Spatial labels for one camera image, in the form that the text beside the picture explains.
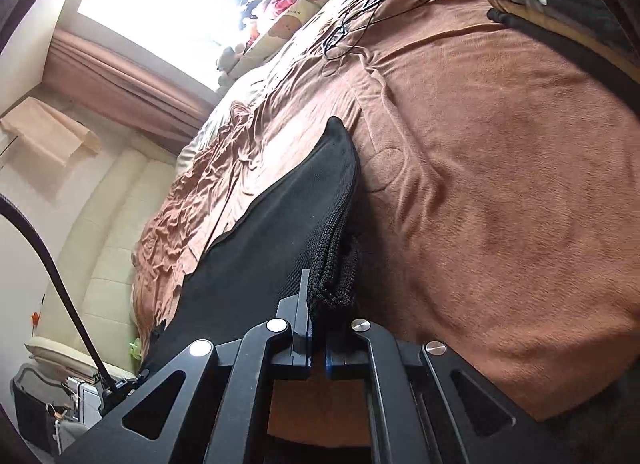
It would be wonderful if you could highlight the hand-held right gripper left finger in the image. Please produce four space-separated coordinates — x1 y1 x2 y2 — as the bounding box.
57 269 316 464

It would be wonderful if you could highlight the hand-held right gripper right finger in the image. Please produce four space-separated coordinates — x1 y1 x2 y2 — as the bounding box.
325 319 568 464

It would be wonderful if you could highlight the brown blanket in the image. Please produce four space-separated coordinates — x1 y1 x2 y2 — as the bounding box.
130 0 640 447

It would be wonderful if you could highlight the pink curtain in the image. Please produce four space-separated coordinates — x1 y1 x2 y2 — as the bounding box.
42 26 219 155

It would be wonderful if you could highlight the black t-shirt with floral trim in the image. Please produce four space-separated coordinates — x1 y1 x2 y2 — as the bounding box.
137 116 363 380

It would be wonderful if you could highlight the thick black gripper cable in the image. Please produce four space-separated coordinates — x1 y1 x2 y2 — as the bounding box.
0 194 121 395

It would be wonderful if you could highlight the pale bed sheet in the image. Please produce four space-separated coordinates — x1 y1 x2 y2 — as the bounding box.
175 104 237 178

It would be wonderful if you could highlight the cream padded headboard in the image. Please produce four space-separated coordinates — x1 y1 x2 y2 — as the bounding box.
24 146 177 381

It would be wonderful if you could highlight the beige hanging cloth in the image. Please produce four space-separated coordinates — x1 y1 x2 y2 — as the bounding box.
0 96 104 168

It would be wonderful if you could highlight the black storage basket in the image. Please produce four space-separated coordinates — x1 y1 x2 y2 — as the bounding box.
10 363 101 456

